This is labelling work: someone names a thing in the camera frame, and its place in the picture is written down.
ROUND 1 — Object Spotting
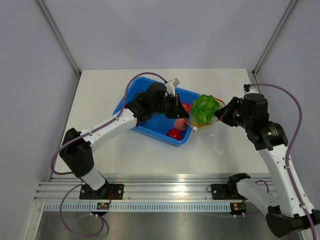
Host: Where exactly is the red toy apple bottom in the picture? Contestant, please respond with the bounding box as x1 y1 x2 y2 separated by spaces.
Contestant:
166 128 183 141

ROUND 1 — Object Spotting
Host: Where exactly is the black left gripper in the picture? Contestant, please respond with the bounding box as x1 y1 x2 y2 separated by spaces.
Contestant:
151 93 190 119

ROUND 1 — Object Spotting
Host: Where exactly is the green toy lettuce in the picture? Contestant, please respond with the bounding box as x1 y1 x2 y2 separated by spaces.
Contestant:
191 94 221 126

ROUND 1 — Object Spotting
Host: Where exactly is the red toy apple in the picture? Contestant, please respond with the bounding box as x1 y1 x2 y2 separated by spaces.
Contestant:
182 103 191 114
166 128 183 141

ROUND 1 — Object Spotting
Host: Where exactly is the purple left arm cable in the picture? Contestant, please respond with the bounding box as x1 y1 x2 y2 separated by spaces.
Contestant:
50 71 168 236

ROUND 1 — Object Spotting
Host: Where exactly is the aluminium table rail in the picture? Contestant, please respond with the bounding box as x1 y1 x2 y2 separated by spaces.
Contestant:
33 173 230 203

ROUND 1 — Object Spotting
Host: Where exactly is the pink toy peach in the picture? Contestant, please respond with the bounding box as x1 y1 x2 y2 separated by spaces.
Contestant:
173 118 189 131

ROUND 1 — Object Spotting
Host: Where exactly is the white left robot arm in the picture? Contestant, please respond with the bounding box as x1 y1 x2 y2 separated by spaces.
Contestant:
59 78 190 199

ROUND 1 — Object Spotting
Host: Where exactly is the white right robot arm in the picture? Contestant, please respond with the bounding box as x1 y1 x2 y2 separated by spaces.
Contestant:
211 93 320 238

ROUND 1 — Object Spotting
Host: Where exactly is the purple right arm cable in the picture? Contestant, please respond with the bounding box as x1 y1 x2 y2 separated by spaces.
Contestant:
243 83 320 240

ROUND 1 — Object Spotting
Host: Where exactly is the clear zip bag orange zipper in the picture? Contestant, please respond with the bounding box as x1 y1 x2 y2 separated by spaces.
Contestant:
186 96 226 156

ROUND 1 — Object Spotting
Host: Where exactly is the red toy apple top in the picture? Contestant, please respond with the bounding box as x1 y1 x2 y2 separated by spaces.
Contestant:
182 103 191 114

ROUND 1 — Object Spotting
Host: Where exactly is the blue plastic bin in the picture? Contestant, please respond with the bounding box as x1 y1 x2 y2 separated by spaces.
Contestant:
126 76 200 147

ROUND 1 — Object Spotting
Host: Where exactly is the white slotted cable duct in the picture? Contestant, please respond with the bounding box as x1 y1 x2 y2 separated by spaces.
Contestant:
44 201 231 213

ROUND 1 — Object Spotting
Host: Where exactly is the toy pineapple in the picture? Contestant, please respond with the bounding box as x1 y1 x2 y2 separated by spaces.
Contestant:
134 91 145 101

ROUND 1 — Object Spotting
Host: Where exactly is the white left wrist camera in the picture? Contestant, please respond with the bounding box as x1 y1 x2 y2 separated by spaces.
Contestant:
165 78 180 96

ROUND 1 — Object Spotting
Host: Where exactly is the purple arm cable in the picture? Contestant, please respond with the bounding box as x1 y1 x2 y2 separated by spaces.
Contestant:
50 71 168 236
243 83 320 240

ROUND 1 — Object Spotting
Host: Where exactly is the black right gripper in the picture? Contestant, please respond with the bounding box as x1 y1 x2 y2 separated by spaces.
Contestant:
214 96 253 130

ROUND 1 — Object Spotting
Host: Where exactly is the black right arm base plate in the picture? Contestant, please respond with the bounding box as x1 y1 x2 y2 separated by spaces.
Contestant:
206 183 247 201

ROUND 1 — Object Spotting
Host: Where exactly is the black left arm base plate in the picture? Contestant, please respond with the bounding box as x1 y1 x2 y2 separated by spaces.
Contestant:
79 183 125 200

